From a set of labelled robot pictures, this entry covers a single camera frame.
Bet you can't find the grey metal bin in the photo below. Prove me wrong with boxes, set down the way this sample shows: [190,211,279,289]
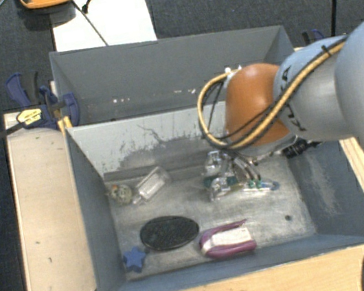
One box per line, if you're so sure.
[48,1,364,291]

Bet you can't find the speckled grey-green ball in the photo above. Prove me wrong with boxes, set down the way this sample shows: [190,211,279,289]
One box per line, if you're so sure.
[106,181,135,208]

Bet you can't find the clear glass jar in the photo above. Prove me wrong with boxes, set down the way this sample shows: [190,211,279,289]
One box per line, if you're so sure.
[126,164,176,206]

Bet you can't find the black cylinder on white bracket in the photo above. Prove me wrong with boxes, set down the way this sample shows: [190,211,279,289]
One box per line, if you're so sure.
[280,136,324,160]

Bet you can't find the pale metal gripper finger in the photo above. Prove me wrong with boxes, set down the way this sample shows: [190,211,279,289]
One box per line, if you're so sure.
[198,150,226,178]
[205,174,236,203]

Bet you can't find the pale wood board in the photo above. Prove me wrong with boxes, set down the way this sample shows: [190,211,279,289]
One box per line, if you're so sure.
[0,103,98,291]

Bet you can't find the blue star-shaped toy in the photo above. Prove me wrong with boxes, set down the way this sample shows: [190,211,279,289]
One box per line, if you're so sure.
[120,245,150,276]

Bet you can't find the purple and white packet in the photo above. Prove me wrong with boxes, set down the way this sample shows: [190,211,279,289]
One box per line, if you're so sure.
[196,218,259,262]

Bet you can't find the black oval disc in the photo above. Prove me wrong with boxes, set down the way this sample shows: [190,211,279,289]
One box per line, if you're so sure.
[136,210,204,256]

